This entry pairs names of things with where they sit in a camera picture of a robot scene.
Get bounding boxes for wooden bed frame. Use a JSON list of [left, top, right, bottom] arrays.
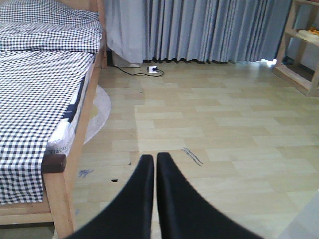
[[0, 0, 105, 239]]

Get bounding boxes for grey pleated curtain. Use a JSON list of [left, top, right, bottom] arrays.
[[104, 0, 291, 63]]

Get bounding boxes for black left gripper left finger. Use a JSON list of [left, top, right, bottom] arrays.
[[68, 155, 154, 239]]

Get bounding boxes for black power cord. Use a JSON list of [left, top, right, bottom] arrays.
[[112, 64, 165, 77]]

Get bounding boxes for round grey rug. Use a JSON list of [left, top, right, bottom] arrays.
[[84, 85, 111, 144]]

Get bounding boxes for white floor power socket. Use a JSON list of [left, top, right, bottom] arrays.
[[147, 66, 158, 74]]

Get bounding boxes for wooden shelf unit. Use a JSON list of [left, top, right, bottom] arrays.
[[273, 0, 319, 97]]

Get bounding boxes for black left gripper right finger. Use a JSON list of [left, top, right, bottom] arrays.
[[157, 152, 260, 239]]

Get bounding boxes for checkered folded quilt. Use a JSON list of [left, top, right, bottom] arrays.
[[0, 0, 103, 54]]

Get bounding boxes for white mattress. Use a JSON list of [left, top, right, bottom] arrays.
[[46, 74, 88, 156]]

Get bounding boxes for checkered bed sheet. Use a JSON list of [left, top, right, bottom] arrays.
[[0, 51, 95, 204]]

